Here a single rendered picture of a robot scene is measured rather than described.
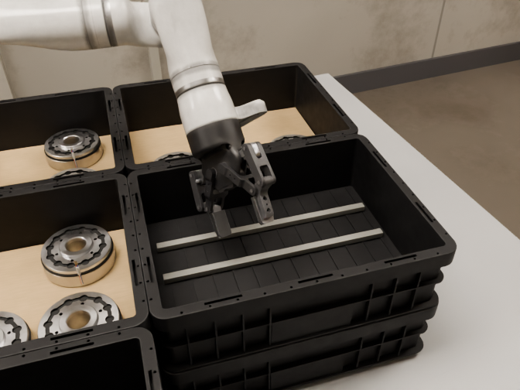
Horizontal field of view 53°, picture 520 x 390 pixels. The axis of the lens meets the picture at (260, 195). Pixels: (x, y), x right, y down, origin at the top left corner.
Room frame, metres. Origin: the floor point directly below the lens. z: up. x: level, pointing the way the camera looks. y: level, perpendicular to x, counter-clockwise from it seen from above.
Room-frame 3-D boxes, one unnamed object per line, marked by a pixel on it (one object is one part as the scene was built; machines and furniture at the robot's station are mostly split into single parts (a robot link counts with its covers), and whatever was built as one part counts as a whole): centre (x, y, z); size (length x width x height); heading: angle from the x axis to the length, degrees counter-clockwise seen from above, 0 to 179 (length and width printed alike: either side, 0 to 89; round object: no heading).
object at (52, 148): (0.84, 0.36, 0.86); 0.10 x 0.10 x 0.01
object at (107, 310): (0.42, 0.23, 0.86); 0.10 x 0.10 x 0.01
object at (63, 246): (0.56, 0.27, 0.86); 0.05 x 0.05 x 0.01
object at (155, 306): (0.57, -0.03, 0.92); 0.40 x 0.30 x 0.02; 107
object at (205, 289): (0.57, -0.03, 0.87); 0.40 x 0.30 x 0.11; 107
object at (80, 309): (0.42, 0.23, 0.86); 0.05 x 0.05 x 0.01
